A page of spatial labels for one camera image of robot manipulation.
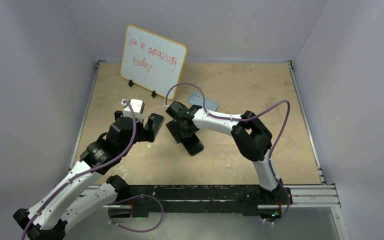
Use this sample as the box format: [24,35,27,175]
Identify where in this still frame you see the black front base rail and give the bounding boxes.
[109,184,287,220]

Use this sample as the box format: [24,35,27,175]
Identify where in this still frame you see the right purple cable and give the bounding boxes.
[164,82,292,226]

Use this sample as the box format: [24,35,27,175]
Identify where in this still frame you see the purple cable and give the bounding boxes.
[21,99,165,240]
[164,82,292,226]

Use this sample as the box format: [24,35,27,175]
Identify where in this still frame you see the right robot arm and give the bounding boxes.
[165,101,281,204]

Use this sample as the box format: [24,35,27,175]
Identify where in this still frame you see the white board with orange frame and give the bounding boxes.
[120,24,188,100]

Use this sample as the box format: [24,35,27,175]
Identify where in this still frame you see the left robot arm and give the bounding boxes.
[13,110,164,240]

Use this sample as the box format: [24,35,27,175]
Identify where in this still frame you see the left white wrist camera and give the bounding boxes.
[121,99,145,119]

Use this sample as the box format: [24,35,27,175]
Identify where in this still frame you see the bare black phone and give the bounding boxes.
[146,113,164,137]

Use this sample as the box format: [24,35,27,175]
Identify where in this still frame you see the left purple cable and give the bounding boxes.
[21,99,165,240]

